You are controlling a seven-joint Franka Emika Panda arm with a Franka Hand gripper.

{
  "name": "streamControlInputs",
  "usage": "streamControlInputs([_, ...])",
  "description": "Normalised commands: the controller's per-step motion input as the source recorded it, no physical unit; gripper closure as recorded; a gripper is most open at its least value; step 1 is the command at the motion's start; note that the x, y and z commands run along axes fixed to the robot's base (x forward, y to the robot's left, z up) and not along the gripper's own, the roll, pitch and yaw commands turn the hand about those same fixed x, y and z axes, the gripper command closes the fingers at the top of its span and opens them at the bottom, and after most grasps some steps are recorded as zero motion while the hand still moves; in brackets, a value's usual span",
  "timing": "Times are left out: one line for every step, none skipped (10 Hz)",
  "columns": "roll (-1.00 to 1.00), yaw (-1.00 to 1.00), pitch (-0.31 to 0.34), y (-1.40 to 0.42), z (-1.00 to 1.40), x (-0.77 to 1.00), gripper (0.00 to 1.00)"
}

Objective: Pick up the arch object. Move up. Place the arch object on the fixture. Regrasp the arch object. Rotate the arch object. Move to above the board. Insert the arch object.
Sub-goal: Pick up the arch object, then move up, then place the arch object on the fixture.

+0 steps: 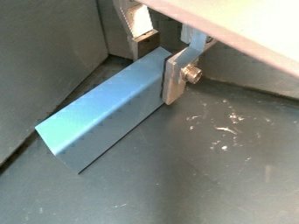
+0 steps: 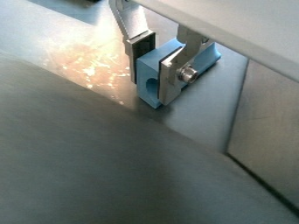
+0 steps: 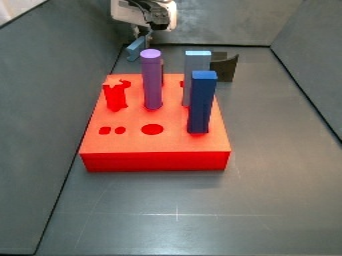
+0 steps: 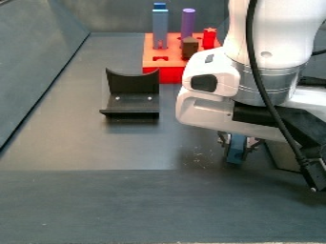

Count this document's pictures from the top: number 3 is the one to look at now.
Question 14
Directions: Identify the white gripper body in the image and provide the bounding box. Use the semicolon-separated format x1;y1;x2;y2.
111;0;178;31

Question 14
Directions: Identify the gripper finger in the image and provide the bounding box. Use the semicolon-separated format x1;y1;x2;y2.
132;25;140;38
144;29;154;46

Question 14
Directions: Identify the dark olive curved fixture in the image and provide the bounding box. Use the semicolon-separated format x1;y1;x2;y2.
210;52;239;82

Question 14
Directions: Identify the red fixture base block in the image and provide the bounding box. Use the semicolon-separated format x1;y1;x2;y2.
79;74;231;172

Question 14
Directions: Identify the purple cylinder peg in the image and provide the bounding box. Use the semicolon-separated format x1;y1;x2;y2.
140;49;163;110

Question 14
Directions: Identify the light blue square peg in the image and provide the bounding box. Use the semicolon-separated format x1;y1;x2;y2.
182;50;211;107

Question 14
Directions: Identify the red star peg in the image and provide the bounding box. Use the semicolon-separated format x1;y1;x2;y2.
102;79;131;112

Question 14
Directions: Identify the dark blue rectangular peg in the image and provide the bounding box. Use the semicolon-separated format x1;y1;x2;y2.
187;71;218;134

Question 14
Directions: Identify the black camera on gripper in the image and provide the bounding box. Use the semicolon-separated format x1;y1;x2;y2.
127;0;170;30

